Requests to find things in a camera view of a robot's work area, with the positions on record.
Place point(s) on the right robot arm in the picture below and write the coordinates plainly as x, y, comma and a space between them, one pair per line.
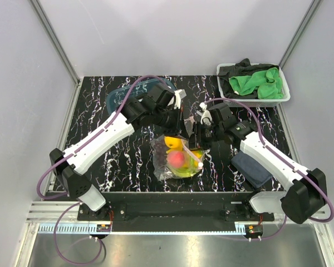
305, 191

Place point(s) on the clear zip top bag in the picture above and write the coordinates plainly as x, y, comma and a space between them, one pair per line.
164, 172

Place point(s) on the green cloth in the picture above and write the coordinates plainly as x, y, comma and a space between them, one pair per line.
267, 84

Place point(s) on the purple fake grapes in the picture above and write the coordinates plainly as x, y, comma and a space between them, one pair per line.
159, 152

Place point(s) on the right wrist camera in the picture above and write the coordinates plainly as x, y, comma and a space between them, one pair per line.
205, 116

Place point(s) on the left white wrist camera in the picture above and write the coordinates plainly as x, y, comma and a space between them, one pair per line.
177, 99

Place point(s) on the green white fake leek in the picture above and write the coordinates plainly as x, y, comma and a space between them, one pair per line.
184, 172

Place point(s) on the dark grey cloth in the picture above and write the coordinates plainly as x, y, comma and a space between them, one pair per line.
233, 75

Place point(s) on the white plastic basket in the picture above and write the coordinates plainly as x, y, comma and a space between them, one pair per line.
253, 86

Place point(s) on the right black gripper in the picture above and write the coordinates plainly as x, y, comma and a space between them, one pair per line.
196, 141

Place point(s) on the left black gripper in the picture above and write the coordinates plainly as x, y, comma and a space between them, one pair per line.
179, 128

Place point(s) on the yellow fake banana bunch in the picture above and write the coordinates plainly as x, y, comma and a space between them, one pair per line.
193, 159

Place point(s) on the red fake peach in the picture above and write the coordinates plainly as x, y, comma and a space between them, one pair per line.
176, 159

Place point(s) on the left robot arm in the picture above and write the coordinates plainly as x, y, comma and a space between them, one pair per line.
161, 106

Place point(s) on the aluminium rail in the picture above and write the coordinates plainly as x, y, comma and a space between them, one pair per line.
61, 217

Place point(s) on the folded blue cloth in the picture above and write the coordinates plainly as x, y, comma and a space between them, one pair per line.
253, 171

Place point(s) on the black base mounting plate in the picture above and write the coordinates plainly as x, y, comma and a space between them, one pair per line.
175, 212

